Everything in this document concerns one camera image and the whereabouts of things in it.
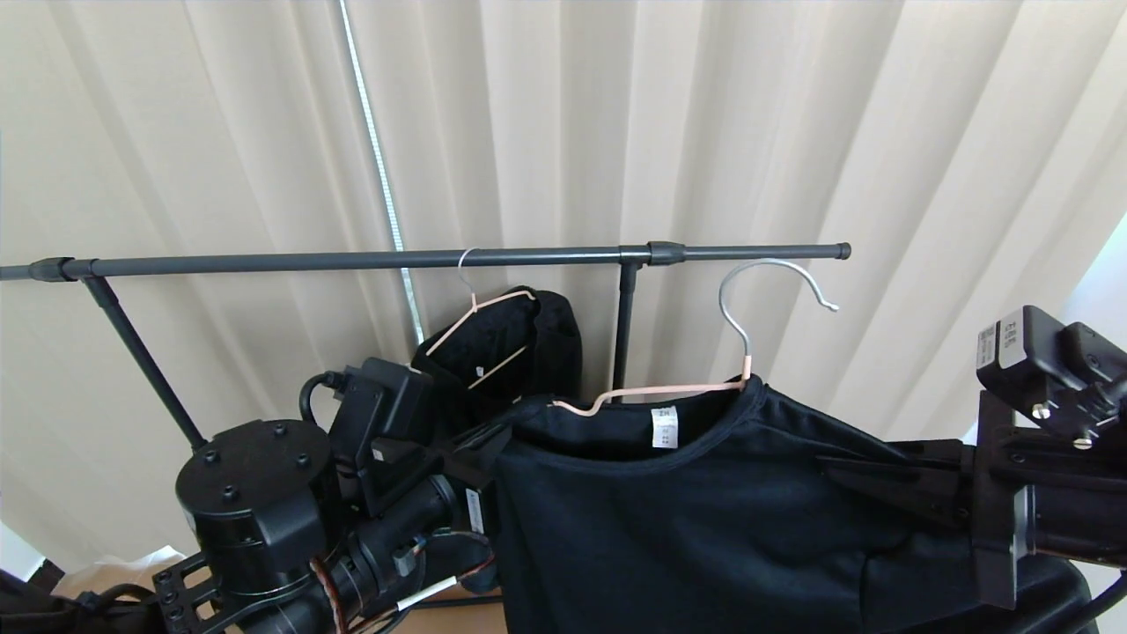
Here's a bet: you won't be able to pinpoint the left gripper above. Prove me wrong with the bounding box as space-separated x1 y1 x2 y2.
348 440 503 608

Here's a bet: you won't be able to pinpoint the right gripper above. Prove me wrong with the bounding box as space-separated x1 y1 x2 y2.
817 392 1127 608

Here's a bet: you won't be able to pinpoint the black shorts with white cord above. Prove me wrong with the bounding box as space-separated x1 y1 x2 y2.
411 287 584 432

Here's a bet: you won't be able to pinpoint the pink clothes hanger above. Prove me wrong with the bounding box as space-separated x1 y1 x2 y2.
425 248 540 391
552 258 840 417

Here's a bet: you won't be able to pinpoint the black garment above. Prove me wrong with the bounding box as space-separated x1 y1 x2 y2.
489 374 1101 634

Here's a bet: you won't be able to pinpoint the black clothes rack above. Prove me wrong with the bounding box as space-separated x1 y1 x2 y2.
0 240 853 610

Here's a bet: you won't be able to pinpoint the beige curtain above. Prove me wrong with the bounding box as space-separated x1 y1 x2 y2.
0 0 1127 573

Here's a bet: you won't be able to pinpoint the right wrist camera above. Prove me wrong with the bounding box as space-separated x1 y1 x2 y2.
976 306 1127 450

